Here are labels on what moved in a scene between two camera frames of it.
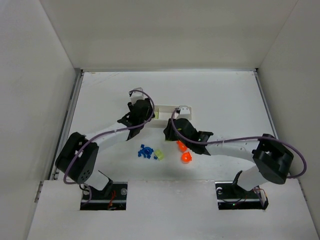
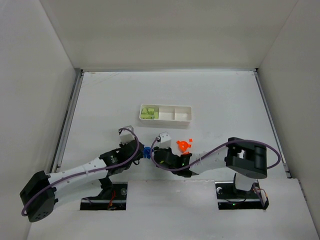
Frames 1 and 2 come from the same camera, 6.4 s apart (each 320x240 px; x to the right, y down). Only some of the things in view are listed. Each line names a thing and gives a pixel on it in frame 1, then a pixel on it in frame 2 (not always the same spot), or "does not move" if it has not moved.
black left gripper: [144, 110] -> [138, 149]
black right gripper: [171, 129] -> [157, 154]
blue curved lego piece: [146, 151] does not move
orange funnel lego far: [182, 147] does not move
